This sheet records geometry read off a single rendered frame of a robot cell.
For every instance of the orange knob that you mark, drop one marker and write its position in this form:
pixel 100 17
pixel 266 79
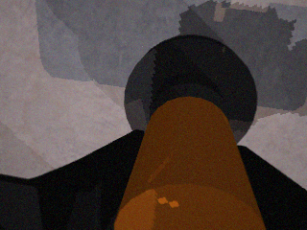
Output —
pixel 188 174

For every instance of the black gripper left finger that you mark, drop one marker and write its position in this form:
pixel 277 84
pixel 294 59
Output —
pixel 83 195

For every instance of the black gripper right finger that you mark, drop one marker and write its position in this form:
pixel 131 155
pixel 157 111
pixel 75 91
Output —
pixel 281 201

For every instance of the dark grey round pedestal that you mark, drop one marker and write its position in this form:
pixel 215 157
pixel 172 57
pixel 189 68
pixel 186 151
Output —
pixel 197 66

